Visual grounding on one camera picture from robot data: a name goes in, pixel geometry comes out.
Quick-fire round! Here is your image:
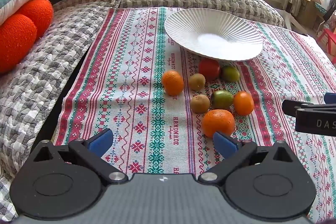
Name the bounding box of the red green patterned tablecloth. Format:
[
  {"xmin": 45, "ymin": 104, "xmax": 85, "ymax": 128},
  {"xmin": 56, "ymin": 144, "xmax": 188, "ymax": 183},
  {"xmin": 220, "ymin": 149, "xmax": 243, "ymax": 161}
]
[{"xmin": 52, "ymin": 6, "xmax": 336, "ymax": 222}]

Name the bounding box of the green fruit with dark patch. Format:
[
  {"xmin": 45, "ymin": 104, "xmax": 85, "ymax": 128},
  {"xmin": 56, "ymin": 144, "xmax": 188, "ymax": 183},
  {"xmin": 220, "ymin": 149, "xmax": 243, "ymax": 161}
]
[{"xmin": 211, "ymin": 90, "xmax": 234, "ymax": 110}]

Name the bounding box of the brown kiwi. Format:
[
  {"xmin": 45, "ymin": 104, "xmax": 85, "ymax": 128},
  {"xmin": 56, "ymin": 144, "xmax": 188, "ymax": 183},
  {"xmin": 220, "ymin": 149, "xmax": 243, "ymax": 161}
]
[
  {"xmin": 189, "ymin": 73, "xmax": 206, "ymax": 91},
  {"xmin": 190, "ymin": 94, "xmax": 211, "ymax": 114}
]

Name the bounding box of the medium orange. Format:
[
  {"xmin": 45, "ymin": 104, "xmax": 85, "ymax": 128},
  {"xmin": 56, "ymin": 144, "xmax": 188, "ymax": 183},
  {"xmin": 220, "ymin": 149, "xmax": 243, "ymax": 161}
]
[{"xmin": 161, "ymin": 70, "xmax": 185, "ymax": 96}]

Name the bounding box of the grey checked quilt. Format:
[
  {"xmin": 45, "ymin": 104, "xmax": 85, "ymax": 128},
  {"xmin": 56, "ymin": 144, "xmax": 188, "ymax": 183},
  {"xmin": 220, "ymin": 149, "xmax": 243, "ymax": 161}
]
[{"xmin": 0, "ymin": 0, "xmax": 122, "ymax": 222}]

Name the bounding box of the small smooth orange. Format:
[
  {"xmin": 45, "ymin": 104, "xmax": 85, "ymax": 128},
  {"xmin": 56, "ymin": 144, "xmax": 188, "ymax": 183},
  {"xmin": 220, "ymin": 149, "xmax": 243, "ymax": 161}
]
[{"xmin": 233, "ymin": 91, "xmax": 255, "ymax": 116}]

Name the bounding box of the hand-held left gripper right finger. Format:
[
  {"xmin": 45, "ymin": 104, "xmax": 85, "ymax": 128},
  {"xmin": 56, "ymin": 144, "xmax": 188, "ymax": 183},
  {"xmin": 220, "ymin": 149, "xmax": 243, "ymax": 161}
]
[{"xmin": 198, "ymin": 132, "xmax": 293, "ymax": 184}]

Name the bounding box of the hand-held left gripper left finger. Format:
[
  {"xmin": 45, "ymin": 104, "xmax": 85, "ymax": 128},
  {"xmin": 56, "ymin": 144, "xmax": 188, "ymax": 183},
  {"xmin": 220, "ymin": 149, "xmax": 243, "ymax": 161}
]
[{"xmin": 33, "ymin": 128, "xmax": 129, "ymax": 184}]

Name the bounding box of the orange knitted cushion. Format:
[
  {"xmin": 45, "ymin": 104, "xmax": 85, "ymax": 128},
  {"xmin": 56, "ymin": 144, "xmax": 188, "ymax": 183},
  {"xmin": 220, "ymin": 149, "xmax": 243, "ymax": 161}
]
[{"xmin": 0, "ymin": 0, "xmax": 54, "ymax": 74}]

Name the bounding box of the red tomato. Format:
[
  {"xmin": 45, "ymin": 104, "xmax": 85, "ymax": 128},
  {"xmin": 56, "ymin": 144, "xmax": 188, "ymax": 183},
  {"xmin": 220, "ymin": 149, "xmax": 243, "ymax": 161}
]
[{"xmin": 198, "ymin": 59, "xmax": 221, "ymax": 81}]

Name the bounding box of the large orange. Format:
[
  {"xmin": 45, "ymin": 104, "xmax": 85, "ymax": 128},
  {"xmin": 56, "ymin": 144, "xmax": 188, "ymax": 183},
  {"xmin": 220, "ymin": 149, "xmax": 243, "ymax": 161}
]
[{"xmin": 202, "ymin": 109, "xmax": 236, "ymax": 138}]

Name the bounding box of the white ribbed plate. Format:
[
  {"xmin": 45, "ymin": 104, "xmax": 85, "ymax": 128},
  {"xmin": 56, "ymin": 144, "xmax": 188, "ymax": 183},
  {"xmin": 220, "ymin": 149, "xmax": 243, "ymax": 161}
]
[{"xmin": 164, "ymin": 8, "xmax": 264, "ymax": 62}]

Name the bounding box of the green lime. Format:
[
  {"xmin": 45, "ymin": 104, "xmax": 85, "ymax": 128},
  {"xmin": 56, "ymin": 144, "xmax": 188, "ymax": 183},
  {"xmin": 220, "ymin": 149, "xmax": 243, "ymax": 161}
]
[{"xmin": 220, "ymin": 65, "xmax": 241, "ymax": 83}]

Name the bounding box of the red stool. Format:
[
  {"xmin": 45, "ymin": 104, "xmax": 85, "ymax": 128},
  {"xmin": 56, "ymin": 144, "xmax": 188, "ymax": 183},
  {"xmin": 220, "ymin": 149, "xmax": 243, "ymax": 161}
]
[{"xmin": 316, "ymin": 27, "xmax": 336, "ymax": 62}]

